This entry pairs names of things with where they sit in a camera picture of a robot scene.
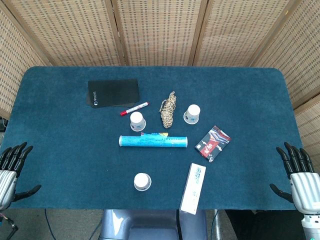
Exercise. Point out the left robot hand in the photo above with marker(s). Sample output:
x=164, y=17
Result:
x=7, y=182

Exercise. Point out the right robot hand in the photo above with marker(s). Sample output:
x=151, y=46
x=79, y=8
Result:
x=303, y=190

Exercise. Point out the white floral paper cup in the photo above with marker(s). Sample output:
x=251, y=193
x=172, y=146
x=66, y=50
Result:
x=192, y=113
x=137, y=121
x=142, y=182

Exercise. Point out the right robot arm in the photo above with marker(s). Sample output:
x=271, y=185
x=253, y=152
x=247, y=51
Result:
x=311, y=227

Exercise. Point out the woven bamboo screen panel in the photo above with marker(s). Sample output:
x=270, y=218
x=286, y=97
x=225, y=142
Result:
x=160, y=30
x=310, y=130
x=237, y=32
x=300, y=55
x=15, y=75
x=72, y=32

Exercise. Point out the dark blue table carpet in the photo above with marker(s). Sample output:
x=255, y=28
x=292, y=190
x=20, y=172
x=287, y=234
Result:
x=62, y=155

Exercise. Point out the black and red box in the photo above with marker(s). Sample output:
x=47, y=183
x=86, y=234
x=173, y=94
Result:
x=212, y=145

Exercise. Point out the white toothpaste box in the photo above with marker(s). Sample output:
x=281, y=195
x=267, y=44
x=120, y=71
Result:
x=193, y=187

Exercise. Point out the plain black mouse pad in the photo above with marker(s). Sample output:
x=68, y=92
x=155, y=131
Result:
x=86, y=100

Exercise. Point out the black mouse pad with logo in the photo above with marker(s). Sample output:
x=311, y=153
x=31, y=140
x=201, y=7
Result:
x=112, y=91

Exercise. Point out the red and white marker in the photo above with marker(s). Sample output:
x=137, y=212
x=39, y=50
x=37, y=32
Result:
x=135, y=108

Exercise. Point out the blue-grey robot torso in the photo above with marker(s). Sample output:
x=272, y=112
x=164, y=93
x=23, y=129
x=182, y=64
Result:
x=150, y=225

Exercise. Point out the light blue cylindrical tube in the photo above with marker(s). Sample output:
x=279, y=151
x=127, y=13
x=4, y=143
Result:
x=152, y=142

